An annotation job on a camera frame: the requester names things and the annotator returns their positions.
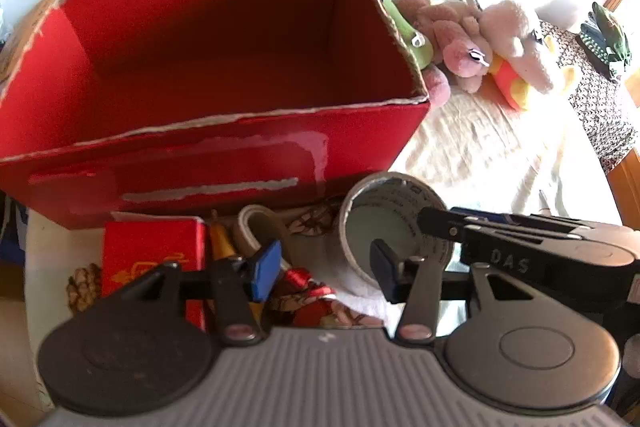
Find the pine cone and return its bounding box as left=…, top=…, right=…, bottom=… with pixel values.
left=66, top=263, right=103, bottom=315

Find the beige paper roll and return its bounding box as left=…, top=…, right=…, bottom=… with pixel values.
left=236, top=204, right=293, bottom=273

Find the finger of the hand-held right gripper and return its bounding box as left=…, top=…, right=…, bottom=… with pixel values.
left=450, top=205, right=592, bottom=229
left=416, top=205, right=587, bottom=241

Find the cream bed sheet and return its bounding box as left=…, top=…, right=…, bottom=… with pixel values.
left=395, top=57, right=623, bottom=228

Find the small red gold-printed box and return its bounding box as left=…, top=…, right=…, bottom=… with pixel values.
left=101, top=213, right=208, bottom=333

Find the green plastic toy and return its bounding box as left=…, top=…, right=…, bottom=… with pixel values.
left=590, top=1, right=632, bottom=72

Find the yellow plush toy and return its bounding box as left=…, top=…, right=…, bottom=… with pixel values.
left=487, top=32, right=581, bottom=112

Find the yellow gourd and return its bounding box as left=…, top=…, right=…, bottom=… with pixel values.
left=207, top=209, right=266, bottom=318

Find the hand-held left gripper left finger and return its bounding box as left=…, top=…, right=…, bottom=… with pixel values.
left=102, top=239, right=283, bottom=348

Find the green plush toy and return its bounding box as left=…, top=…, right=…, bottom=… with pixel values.
left=370, top=0, right=436, bottom=70

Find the wooden bed frame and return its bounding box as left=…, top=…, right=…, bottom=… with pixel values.
left=606, top=147, right=640, bottom=228

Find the red cardboard box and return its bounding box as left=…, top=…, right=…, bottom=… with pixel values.
left=0, top=0, right=432, bottom=230

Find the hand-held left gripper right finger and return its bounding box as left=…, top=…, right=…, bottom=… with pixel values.
left=369, top=238, right=558, bottom=348

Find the pink plush bear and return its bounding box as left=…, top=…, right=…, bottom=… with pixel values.
left=392, top=0, right=493, bottom=108

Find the pale pink plush elephant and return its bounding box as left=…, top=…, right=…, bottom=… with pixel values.
left=477, top=0, right=563, bottom=95

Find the printed paper cup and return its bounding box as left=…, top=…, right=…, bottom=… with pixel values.
left=337, top=172, right=456, bottom=290

